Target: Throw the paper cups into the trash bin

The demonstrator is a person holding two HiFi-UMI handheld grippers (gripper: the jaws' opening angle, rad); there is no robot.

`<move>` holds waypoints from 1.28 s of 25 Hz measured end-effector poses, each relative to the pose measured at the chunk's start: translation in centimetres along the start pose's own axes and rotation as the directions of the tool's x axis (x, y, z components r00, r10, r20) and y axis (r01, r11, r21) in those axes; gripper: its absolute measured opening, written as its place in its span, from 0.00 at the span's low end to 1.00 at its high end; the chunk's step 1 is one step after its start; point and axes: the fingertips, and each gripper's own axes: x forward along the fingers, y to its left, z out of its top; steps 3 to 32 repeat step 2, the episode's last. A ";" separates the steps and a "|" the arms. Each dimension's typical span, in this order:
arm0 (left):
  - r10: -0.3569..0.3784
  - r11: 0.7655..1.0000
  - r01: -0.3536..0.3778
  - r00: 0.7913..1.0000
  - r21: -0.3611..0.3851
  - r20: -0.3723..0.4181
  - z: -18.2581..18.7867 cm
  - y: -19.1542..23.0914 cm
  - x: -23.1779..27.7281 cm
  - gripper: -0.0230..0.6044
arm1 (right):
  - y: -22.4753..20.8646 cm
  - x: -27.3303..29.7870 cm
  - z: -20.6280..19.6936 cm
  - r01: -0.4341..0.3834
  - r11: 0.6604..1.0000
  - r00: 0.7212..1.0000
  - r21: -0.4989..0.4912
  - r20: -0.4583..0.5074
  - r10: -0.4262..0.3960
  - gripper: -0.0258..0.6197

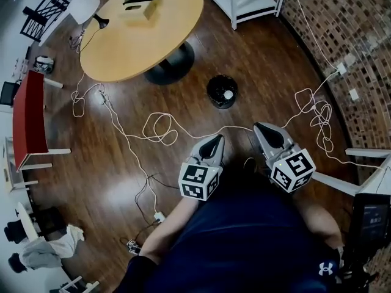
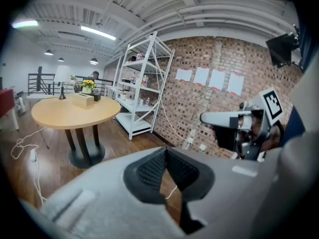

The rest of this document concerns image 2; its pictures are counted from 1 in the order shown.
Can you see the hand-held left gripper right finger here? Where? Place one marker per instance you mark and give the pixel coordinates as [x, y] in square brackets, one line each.
[219, 180]

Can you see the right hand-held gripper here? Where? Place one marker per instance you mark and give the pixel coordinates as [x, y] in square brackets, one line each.
[272, 103]

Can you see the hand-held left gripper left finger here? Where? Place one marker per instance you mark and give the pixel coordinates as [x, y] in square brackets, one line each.
[104, 203]

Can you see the person's right forearm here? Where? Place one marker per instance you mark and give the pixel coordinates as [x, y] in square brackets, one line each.
[274, 136]

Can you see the white paper sheet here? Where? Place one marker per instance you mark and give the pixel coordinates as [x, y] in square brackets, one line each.
[217, 79]
[184, 74]
[201, 75]
[235, 83]

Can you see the person's blue white top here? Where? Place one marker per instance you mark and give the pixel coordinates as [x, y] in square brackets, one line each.
[296, 126]

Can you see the small water bottle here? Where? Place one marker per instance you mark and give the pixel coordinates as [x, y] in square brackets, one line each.
[148, 101]

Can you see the large white metal shelf rack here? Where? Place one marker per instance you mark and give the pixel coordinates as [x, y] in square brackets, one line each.
[132, 119]

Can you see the orange drink bottle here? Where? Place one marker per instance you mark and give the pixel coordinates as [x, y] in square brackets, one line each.
[144, 81]

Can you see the black mounted monitor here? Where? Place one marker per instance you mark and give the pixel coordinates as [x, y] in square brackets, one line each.
[280, 48]

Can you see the round wooden table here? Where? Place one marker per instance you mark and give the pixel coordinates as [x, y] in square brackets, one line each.
[62, 113]

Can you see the clear tall bottle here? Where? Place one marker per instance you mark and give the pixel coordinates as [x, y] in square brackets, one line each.
[133, 78]

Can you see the wooden tissue box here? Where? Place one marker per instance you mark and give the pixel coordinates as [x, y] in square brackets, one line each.
[83, 101]

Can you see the black box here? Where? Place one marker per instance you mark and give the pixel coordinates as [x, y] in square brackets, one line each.
[97, 96]

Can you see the yellow flowers in pot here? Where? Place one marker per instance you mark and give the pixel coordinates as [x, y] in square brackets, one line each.
[87, 83]

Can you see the small white metal shelf rack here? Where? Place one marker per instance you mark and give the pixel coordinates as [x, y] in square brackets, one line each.
[113, 58]

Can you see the white shade table lamp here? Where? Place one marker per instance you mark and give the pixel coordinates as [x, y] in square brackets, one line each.
[62, 73]

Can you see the black metal railing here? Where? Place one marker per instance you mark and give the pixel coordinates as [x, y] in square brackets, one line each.
[39, 81]

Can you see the red table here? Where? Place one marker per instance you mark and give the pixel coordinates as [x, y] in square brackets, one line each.
[6, 101]

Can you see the black pendant lamp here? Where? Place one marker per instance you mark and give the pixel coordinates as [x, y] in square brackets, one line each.
[48, 53]
[60, 59]
[93, 61]

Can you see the ceiling strip light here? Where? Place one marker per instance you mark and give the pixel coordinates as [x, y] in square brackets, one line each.
[25, 24]
[98, 32]

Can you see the white wall socket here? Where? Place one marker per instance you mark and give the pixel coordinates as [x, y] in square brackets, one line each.
[203, 147]

